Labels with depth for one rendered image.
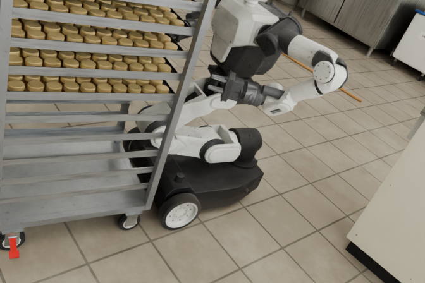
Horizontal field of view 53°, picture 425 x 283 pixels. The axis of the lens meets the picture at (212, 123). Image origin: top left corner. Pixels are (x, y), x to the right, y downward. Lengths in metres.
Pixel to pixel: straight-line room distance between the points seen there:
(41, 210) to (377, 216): 1.53
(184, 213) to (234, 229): 0.30
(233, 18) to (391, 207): 1.16
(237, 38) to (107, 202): 0.88
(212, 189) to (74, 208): 0.65
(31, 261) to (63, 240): 0.15
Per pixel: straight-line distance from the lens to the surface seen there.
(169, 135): 1.67
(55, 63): 1.44
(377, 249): 2.32
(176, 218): 2.02
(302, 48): 1.59
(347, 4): 6.16
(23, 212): 1.81
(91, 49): 1.40
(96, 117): 1.54
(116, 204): 1.88
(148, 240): 1.98
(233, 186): 2.15
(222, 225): 2.17
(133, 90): 1.57
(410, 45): 6.00
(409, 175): 2.12
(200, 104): 1.88
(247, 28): 1.74
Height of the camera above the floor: 1.45
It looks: 30 degrees down
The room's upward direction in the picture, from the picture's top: 20 degrees clockwise
